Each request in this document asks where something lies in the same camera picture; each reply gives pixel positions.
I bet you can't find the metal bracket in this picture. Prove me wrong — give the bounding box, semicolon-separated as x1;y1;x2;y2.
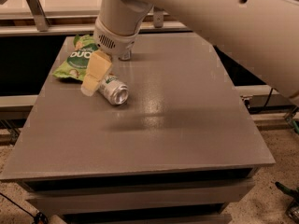
26;0;49;32
152;7;164;28

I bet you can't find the left metal bracket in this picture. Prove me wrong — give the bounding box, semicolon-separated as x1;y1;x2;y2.
26;0;49;32

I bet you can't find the green snack chip bag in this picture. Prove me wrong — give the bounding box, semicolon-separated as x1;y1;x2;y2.
52;35;98;81

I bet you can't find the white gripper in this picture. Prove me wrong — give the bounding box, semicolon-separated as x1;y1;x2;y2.
81;18;136;96

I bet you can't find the metal rail shelf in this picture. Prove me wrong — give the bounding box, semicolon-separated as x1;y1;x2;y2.
0;7;190;37

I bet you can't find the middle metal bracket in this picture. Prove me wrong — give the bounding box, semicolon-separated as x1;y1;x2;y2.
152;7;164;28

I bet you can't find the tall slim silver can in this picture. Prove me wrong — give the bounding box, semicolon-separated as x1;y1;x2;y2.
119;49;132;61

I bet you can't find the black power cable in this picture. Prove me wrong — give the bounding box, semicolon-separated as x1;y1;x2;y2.
249;87;275;114

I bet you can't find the black floor cable with plug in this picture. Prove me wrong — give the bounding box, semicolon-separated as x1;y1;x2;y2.
0;191;50;224

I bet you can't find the white 7up soda can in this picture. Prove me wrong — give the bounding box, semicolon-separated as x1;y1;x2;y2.
98;75;129;105

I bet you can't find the grey drawer cabinet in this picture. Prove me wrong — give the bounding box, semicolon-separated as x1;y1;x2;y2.
1;33;274;224

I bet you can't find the green tool on floor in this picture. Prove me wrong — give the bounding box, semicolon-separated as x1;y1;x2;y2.
275;182;299;224

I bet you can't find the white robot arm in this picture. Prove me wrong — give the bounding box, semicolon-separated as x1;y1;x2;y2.
93;0;299;105

